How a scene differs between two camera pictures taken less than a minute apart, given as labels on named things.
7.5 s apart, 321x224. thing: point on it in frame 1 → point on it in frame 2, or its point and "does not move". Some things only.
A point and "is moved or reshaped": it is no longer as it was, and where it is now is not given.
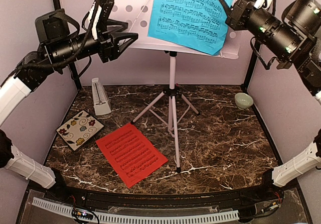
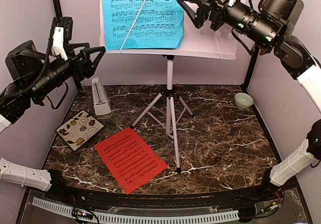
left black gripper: [110, 46] → [88, 69]
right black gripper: [236, 14] → [218, 2]
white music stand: [131, 5] → [218, 43]
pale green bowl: [243, 101] does not move
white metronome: [101, 103] does not move
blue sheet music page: [190, 14] is moved or reshaped
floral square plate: [79, 130] does not move
